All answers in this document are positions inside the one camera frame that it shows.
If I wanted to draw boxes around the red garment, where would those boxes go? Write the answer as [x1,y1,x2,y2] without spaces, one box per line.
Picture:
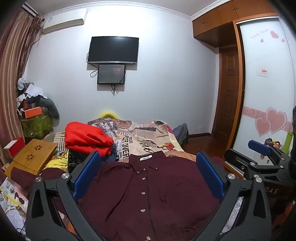
[65,121,114,156]

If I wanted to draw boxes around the small wall monitor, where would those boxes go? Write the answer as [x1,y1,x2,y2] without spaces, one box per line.
[97,64,126,85]

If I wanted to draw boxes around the small colourful toys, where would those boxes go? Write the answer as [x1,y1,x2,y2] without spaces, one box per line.
[265,138,282,150]

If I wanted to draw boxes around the pile of clothes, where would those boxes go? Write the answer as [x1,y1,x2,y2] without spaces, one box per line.
[16,78,59,121]

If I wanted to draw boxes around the yellow garment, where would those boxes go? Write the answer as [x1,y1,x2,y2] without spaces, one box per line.
[45,155,70,172]

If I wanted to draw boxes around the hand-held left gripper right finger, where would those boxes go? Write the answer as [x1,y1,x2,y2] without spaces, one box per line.
[196,151,272,241]

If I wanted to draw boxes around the wooden wardrobe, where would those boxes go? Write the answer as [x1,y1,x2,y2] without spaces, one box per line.
[191,0,296,151]

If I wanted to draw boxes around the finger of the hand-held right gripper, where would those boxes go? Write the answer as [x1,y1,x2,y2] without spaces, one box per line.
[247,140,289,166]
[224,149,287,180]

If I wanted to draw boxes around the brown wooden door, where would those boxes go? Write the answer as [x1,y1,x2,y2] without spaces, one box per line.
[211,45,240,139]

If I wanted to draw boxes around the white air conditioner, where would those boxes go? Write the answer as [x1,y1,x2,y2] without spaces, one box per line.
[42,9,88,35]

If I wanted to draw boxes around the grey backpack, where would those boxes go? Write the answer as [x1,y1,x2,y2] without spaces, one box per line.
[172,123,189,144]

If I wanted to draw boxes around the green bottle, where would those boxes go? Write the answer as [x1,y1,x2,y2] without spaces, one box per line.
[283,132,292,154]

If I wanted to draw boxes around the white sliding door with hearts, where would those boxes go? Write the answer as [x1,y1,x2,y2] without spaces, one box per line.
[232,17,296,158]

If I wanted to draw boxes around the striped brown curtain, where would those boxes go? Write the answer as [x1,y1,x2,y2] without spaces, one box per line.
[0,9,44,167]

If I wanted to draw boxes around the orange box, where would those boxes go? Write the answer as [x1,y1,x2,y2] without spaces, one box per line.
[24,107,44,118]

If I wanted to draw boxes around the red box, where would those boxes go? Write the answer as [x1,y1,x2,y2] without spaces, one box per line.
[3,137,25,158]

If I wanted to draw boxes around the green patterned bag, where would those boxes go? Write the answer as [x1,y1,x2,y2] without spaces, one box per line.
[21,113,54,139]

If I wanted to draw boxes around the striped bedsheet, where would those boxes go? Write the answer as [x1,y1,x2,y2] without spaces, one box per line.
[44,131,68,158]

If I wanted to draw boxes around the scattered papers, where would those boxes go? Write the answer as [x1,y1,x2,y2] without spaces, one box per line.
[0,177,30,234]

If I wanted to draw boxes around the yellow round object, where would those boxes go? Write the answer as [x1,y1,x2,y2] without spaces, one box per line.
[98,111,119,120]

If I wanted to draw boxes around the printed blanket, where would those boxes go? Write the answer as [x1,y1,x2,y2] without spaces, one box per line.
[88,118,197,163]

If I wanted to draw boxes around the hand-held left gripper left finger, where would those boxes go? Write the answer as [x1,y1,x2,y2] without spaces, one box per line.
[25,151,102,241]

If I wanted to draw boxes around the wooden lap table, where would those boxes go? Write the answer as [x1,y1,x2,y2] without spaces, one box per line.
[4,138,58,179]

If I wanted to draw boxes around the wall television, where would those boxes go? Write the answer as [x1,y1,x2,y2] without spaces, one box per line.
[87,36,139,64]

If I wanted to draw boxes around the maroon button shirt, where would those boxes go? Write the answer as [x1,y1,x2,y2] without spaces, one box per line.
[9,150,232,241]

